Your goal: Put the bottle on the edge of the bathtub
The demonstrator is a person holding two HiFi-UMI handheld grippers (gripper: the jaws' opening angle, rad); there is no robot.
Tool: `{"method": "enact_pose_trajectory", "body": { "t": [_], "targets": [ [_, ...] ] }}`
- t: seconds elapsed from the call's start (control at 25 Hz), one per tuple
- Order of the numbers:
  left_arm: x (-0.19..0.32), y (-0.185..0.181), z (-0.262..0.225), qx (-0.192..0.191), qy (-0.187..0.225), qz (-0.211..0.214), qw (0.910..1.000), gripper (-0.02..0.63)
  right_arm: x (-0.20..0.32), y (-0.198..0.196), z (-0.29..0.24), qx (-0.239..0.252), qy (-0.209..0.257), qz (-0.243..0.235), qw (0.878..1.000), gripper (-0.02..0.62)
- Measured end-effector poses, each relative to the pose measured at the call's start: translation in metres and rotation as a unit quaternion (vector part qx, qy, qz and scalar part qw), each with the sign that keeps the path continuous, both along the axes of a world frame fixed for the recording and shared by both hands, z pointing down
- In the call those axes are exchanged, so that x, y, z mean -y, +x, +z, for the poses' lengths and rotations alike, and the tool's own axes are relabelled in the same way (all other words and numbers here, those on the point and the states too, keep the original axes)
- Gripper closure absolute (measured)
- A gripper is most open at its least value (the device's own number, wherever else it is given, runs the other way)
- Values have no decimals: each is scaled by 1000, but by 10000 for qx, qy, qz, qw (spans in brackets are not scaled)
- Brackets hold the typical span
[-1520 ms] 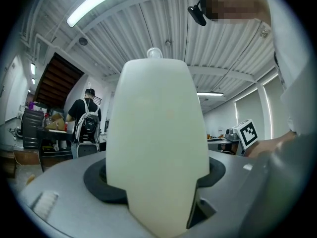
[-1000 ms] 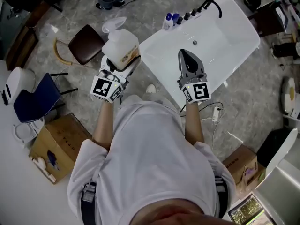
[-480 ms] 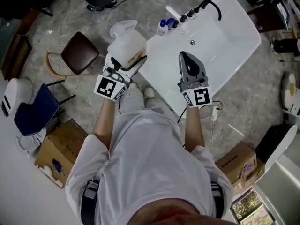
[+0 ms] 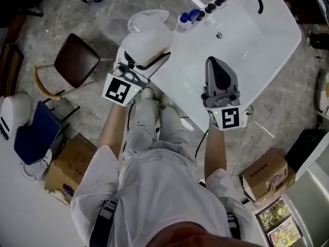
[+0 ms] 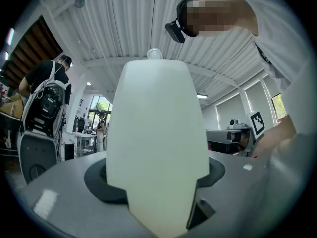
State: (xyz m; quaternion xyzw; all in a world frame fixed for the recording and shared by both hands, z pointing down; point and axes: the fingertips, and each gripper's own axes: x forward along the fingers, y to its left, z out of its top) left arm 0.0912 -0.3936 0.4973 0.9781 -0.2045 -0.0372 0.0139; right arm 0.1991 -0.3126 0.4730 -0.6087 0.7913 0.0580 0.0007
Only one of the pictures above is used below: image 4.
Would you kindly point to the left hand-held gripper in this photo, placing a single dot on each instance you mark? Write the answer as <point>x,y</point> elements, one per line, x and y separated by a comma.
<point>120,90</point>

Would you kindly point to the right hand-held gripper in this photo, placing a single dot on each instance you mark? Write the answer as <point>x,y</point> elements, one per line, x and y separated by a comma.
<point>223,102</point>

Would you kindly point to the translucent white plastic bottle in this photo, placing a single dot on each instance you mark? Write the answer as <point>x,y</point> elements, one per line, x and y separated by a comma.
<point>146,42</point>

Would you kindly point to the white bathtub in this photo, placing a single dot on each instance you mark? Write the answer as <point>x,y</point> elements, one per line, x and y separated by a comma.
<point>244,48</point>

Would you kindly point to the person's left forearm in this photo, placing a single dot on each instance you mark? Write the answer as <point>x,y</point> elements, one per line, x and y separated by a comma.
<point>111,130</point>

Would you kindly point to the person's right forearm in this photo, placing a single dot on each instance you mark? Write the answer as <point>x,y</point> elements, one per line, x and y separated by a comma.
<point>214,150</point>

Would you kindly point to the small blue-capped white bottle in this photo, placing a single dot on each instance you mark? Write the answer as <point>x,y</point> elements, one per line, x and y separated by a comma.
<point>183,22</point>

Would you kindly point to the person's left white shoe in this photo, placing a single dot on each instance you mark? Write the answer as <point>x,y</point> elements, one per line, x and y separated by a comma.
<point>147,93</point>

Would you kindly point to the person's white shoe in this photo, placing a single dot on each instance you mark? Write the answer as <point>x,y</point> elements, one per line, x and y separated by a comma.
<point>147,93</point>
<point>166,99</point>

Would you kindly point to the chrome overflow cap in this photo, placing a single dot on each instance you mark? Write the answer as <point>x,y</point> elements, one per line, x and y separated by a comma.
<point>219,35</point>

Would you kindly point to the person's right white shoe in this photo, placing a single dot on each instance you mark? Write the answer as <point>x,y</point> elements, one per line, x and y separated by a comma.
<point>166,99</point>

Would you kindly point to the white power strip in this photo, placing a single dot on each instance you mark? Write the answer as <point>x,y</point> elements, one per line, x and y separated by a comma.
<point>247,116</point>

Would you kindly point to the blue plastic container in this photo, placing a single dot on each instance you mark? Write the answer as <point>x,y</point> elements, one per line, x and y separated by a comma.
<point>196,15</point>

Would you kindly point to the person's light grey trousers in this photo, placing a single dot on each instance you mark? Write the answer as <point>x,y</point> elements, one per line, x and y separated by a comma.
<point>149,127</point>

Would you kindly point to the brown seat wooden chair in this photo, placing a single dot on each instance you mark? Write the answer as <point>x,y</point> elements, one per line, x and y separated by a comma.
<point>75,59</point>

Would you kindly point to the cardboard box with print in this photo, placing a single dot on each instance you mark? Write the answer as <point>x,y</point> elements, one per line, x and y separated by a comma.
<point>264,175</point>

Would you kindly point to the open cardboard box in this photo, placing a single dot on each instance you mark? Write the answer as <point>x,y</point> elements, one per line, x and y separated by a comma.
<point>69,161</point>

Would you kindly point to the blue seat black chair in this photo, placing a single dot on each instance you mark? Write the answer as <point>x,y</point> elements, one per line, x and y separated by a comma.
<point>36,135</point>

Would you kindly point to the person's white shirt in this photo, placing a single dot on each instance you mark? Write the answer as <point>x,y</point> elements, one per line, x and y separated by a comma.
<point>159,194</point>

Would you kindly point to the wooden table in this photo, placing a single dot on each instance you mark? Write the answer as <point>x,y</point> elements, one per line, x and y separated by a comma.
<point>10,58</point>

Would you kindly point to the white rounded appliance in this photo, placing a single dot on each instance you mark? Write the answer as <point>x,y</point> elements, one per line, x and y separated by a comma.
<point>14,112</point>

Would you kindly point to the grey metal cabinet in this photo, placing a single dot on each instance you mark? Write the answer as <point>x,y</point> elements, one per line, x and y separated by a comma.
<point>313,189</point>

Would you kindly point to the white round fan base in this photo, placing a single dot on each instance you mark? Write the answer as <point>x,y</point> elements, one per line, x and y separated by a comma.
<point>36,167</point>

